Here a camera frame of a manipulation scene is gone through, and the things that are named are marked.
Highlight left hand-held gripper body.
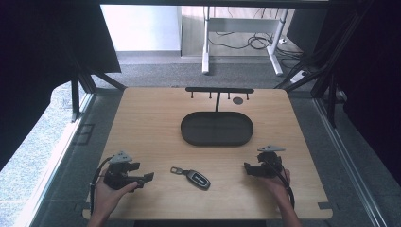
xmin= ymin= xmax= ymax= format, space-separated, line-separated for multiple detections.
xmin=103 ymin=150 xmax=142 ymax=191

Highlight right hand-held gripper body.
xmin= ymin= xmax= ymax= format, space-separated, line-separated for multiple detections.
xmin=256 ymin=145 xmax=287 ymax=178

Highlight black car key fob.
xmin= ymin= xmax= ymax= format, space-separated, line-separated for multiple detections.
xmin=169 ymin=166 xmax=212 ymax=191

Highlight black key rack with tray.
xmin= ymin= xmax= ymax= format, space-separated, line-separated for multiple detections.
xmin=180 ymin=86 xmax=255 ymax=148

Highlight person's left hand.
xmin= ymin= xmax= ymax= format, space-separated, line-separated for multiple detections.
xmin=94 ymin=175 xmax=140 ymax=219

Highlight person's right hand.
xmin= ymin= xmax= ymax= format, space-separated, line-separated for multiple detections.
xmin=257 ymin=168 xmax=291 ymax=203

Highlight white power strip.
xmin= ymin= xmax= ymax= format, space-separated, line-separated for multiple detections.
xmin=288 ymin=69 xmax=309 ymax=85

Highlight black metal stand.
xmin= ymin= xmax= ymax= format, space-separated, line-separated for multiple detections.
xmin=69 ymin=61 xmax=128 ymax=123
xmin=273 ymin=9 xmax=373 ymax=129

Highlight black curtain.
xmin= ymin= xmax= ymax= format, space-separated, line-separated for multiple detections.
xmin=310 ymin=0 xmax=401 ymax=187
xmin=0 ymin=0 xmax=122 ymax=172

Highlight white cabinet panel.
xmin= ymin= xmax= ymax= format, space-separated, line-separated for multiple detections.
xmin=99 ymin=4 xmax=183 ymax=52

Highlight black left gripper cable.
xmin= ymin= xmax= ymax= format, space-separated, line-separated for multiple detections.
xmin=89 ymin=156 xmax=113 ymax=216

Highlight black floor cables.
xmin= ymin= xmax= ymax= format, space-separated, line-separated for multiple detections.
xmin=208 ymin=30 xmax=305 ymax=61

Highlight white metal desk frame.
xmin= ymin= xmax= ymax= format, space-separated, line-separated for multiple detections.
xmin=201 ymin=5 xmax=290 ymax=77

